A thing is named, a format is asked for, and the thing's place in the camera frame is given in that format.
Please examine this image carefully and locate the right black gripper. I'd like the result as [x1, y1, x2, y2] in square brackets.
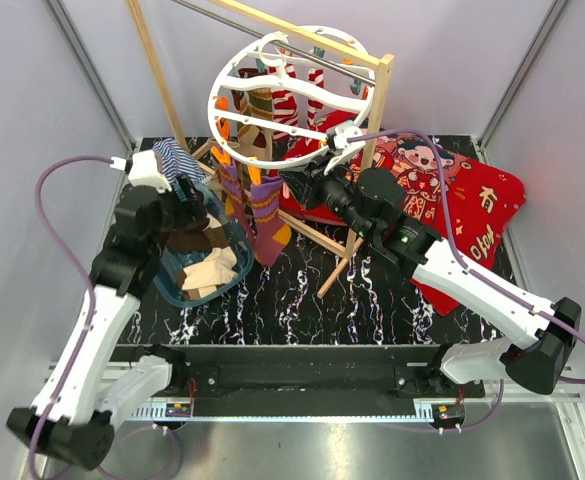
[280, 149, 374, 241]

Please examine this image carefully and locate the purple striped sock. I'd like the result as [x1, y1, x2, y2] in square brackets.
[217, 161, 253, 239]

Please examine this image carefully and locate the orange clothes peg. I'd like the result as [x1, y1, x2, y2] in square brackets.
[210, 146, 233, 167]
[247, 165, 262, 185]

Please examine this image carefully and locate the white round sock hanger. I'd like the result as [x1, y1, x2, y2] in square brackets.
[208, 32, 376, 172]

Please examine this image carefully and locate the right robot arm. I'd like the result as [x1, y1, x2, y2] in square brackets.
[281, 162, 581, 397]

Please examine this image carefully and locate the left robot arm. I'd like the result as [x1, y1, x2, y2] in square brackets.
[6, 176, 206, 471]

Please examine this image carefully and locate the pile of socks in basket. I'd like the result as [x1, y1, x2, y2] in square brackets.
[167, 214, 238, 301]

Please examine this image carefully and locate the blue striped cloth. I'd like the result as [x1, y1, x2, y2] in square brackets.
[152, 138, 211, 188]

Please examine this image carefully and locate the blue plastic basket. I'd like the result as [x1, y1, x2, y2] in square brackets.
[154, 183, 254, 308]

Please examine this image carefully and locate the brown beige striped sock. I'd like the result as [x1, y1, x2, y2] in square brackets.
[231, 88, 274, 161]

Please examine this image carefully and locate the red white striped sock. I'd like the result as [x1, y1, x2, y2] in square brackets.
[272, 64, 299, 143]
[304, 67, 328, 131]

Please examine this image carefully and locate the metal hanging rod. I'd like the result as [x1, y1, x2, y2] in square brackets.
[171, 0, 377, 84]

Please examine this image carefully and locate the red cartoon blanket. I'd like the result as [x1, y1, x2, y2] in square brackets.
[276, 110, 526, 315]

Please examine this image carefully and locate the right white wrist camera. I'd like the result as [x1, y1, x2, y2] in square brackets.
[327, 121, 365, 164]

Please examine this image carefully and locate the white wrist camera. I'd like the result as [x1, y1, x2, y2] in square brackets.
[110, 150, 172, 194]
[327, 121, 365, 164]

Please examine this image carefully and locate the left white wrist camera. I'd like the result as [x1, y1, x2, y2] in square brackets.
[110, 150, 172, 194]

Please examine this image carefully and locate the wooden clothes rack frame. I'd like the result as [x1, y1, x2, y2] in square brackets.
[126, 1, 395, 298]

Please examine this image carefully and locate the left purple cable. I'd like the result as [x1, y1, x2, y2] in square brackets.
[26, 155, 183, 480]

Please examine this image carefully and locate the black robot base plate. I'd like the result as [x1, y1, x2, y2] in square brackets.
[121, 343, 488, 419]

